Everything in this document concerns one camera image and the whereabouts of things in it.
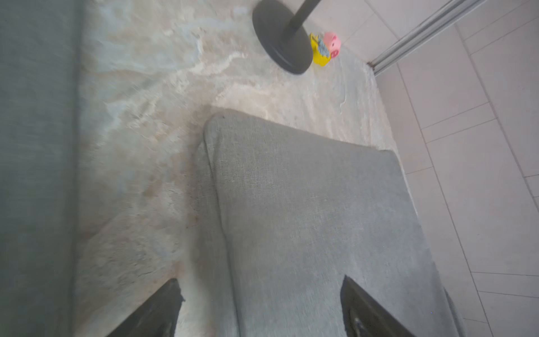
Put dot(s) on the grey laptop bag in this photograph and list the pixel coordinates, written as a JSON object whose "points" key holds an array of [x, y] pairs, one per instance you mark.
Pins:
{"points": [[285, 215], [40, 58]]}

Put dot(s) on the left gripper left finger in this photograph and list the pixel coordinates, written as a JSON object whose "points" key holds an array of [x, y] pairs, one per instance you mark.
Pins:
{"points": [[157, 316]]}

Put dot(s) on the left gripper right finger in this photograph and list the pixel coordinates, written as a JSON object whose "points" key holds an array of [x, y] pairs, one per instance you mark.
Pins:
{"points": [[364, 316]]}

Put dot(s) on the pink yellow toy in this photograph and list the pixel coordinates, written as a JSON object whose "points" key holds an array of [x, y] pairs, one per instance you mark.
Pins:
{"points": [[325, 47]]}

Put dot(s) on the black microphone stand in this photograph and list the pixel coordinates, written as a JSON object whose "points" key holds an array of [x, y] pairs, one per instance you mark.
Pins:
{"points": [[281, 33]]}

